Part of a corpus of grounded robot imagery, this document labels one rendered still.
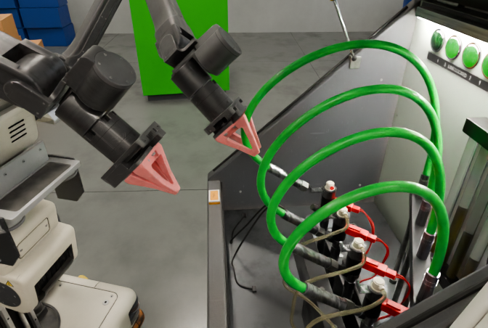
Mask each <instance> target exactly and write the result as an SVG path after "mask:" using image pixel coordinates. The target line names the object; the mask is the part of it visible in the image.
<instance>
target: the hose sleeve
mask: <svg viewBox="0 0 488 328"><path fill-rule="evenodd" d="M267 171H268V172H269V173H271V174H273V175H274V176H276V177H278V178H280V179H282V180H284V179H285V177H286V176H287V175H288V174H289V173H288V172H286V171H284V170H283V169H281V168H279V167H277V166H276V165H274V164H272V163H270V168H269V169H268V170H267ZM301 185H302V180H301V179H297V180H296V181H295V182H294V183H293V185H292V186H295V187H296V188H299V187H300V186H301Z"/></svg>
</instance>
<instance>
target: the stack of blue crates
mask: <svg viewBox="0 0 488 328"><path fill-rule="evenodd" d="M67 3H68V1H67V0H0V14H12V16H13V18H14V21H15V25H16V28H17V32H18V35H19V36H21V39H22V40H24V39H25V38H26V39H28V40H39V39H41V40H42V42H43V45H44V46H68V45H70V44H71V43H72V41H73V39H74V38H75V36H76V34H75V31H74V27H73V23H71V19H70V14H69V10H68V5H67Z"/></svg>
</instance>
